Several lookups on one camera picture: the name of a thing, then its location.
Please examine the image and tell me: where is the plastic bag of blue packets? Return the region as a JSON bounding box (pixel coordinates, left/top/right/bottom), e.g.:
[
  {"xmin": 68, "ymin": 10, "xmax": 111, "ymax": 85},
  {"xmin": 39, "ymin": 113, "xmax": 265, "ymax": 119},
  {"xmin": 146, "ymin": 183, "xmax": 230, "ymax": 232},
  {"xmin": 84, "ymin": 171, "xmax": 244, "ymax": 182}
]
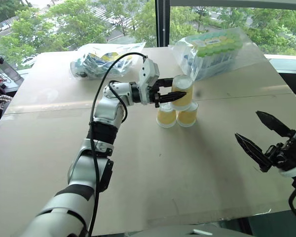
[{"xmin": 70, "ymin": 41, "xmax": 147, "ymax": 80}]

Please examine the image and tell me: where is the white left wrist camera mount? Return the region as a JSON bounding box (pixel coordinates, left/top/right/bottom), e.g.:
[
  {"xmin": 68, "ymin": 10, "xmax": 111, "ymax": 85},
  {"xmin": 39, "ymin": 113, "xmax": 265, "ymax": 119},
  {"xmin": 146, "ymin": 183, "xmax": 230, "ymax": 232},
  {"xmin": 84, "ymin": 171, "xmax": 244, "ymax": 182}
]
[{"xmin": 138, "ymin": 58, "xmax": 161, "ymax": 105}]

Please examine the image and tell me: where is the black window frame post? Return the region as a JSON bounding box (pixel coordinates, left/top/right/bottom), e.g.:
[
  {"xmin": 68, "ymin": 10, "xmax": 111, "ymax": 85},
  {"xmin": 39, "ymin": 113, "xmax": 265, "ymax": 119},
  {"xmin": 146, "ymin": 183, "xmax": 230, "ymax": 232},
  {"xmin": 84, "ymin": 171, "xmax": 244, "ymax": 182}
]
[{"xmin": 154, "ymin": 0, "xmax": 171, "ymax": 47}]

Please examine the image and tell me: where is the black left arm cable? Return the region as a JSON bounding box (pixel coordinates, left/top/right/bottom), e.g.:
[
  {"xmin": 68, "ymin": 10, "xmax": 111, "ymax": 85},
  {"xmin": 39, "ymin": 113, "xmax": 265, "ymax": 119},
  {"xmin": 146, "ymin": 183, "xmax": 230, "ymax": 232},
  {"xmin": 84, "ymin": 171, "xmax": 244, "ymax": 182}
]
[{"xmin": 87, "ymin": 52, "xmax": 148, "ymax": 237}]

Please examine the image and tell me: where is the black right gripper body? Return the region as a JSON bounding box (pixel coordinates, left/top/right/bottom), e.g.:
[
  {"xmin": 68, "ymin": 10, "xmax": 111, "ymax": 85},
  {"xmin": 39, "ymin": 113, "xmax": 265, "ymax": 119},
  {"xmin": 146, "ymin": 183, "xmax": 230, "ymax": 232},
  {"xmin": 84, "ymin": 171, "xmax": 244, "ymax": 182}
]
[{"xmin": 259, "ymin": 130, "xmax": 296, "ymax": 173}]

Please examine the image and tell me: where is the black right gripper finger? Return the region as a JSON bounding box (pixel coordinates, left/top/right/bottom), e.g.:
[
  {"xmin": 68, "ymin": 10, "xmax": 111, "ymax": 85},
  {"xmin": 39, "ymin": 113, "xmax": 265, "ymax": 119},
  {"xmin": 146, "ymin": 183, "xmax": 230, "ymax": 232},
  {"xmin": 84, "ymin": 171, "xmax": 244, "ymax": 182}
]
[
  {"xmin": 255, "ymin": 111, "xmax": 296, "ymax": 138},
  {"xmin": 234, "ymin": 132, "xmax": 269, "ymax": 171}
]

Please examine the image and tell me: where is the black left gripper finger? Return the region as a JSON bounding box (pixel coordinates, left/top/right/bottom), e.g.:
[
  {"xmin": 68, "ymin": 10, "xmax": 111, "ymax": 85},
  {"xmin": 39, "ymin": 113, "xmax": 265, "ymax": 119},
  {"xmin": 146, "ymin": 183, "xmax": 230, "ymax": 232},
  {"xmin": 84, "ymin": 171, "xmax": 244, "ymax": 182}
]
[
  {"xmin": 158, "ymin": 91, "xmax": 187, "ymax": 103},
  {"xmin": 158, "ymin": 78, "xmax": 175, "ymax": 89}
]

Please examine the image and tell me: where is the brown cardboard table cover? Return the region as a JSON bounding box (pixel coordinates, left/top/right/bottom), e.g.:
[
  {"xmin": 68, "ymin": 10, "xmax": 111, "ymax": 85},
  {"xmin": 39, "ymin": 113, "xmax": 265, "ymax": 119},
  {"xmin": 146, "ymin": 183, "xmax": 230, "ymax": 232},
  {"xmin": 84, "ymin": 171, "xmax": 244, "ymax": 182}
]
[{"xmin": 0, "ymin": 45, "xmax": 296, "ymax": 237}]

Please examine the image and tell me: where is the grey cylinder with black top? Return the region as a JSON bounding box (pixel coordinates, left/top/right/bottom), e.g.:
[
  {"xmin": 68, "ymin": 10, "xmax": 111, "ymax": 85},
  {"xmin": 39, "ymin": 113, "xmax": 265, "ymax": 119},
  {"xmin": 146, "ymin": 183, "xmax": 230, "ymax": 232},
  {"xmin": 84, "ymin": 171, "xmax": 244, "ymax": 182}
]
[{"xmin": 0, "ymin": 55, "xmax": 24, "ymax": 87}]

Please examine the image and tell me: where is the yellow paper cup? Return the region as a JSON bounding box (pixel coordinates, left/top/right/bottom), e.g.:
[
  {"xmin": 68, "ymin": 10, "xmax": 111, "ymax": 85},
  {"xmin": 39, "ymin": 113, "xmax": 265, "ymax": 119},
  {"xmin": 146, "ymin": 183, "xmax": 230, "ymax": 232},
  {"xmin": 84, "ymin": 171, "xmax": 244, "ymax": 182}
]
[
  {"xmin": 170, "ymin": 74, "xmax": 194, "ymax": 111},
  {"xmin": 176, "ymin": 101, "xmax": 199, "ymax": 128},
  {"xmin": 156, "ymin": 103, "xmax": 177, "ymax": 128}
]

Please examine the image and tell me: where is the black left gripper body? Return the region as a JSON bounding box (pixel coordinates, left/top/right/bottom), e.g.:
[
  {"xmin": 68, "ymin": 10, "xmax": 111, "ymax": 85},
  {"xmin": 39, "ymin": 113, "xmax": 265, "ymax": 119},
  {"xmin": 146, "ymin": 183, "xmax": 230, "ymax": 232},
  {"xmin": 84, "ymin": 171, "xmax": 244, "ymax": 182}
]
[{"xmin": 148, "ymin": 79, "xmax": 163, "ymax": 109}]

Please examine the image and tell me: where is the plastic pack of green-lidded cups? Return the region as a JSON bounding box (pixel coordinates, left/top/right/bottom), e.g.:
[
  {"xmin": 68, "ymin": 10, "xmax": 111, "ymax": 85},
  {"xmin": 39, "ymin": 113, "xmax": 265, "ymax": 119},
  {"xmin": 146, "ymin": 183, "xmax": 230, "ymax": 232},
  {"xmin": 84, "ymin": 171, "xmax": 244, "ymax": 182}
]
[{"xmin": 172, "ymin": 27, "xmax": 265, "ymax": 82}]

